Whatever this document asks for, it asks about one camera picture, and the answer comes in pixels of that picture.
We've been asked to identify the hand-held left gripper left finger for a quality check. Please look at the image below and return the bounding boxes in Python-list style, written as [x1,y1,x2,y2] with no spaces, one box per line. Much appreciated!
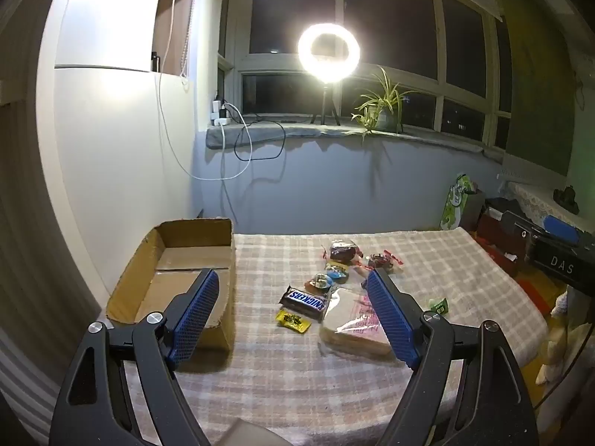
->
[49,267,219,446]

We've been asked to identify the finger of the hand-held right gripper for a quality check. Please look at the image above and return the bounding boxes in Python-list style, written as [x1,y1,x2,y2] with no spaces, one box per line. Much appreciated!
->
[541,216,582,247]
[502,210,540,245]

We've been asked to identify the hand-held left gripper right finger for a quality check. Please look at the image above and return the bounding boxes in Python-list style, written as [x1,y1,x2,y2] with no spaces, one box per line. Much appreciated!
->
[366,267,540,446]

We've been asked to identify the sliced bread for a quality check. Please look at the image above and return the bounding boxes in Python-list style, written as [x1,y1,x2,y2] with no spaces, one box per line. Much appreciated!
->
[318,283,393,361]

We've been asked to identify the chocolate cake packet red ends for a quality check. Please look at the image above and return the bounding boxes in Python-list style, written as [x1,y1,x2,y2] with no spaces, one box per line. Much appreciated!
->
[322,240,363,264]
[365,252,403,273]

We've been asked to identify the cardboard box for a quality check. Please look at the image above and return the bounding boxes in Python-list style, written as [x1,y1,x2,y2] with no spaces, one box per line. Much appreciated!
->
[106,217,235,351]

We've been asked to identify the jelly cup colourful lid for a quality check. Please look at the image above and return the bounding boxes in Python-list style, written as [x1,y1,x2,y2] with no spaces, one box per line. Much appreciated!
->
[325,262,350,284]

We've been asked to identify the brown chocolate bar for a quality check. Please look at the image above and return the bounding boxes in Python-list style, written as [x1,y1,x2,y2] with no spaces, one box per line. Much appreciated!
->
[280,285,328,320]

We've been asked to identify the yellow candy packet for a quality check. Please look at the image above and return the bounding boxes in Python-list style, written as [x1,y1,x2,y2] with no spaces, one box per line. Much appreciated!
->
[276,309,311,334]

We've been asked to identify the person's right forearm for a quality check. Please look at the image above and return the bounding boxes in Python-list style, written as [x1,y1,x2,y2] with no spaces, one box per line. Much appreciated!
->
[534,285,595,386]

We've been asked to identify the dark red box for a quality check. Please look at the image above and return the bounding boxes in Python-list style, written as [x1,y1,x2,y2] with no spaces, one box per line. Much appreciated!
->
[476,199,531,277]

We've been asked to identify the lace cloth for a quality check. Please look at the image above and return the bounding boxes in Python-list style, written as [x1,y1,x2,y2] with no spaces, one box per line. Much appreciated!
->
[504,180,595,230]

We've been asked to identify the dark figurine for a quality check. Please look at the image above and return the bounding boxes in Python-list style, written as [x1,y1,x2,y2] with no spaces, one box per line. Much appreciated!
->
[552,186,581,215]

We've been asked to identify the green gift bag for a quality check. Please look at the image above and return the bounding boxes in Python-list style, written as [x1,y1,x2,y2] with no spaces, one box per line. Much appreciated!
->
[439,174,486,230]

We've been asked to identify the plaid blanket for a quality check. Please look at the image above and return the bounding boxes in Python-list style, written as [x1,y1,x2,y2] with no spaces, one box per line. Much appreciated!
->
[109,230,549,446]

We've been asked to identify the grey windowsill cushion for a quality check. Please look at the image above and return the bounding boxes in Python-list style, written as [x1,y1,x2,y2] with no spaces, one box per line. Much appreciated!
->
[206,121,506,162]

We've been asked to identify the potted spider plant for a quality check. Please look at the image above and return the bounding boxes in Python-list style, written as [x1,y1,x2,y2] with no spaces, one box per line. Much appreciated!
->
[351,67,419,146]

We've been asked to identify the white power strip with chargers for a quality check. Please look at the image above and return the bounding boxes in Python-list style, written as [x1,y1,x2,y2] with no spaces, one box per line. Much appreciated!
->
[211,97,233,127]

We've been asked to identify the black tripod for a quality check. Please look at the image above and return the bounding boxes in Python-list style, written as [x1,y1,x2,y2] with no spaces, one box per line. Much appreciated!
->
[311,81,342,126]

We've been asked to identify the window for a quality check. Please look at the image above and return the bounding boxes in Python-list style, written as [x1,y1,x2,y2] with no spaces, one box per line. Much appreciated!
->
[218,0,514,149]

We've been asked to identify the black cable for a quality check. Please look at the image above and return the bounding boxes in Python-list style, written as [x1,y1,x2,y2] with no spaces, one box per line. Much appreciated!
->
[223,102,287,162]

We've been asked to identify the white cable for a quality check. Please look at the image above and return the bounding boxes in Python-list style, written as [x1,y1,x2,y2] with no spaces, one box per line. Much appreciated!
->
[155,0,255,182]

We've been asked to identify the ring light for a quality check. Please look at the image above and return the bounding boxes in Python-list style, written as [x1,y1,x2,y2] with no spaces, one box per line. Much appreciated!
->
[297,21,364,85]

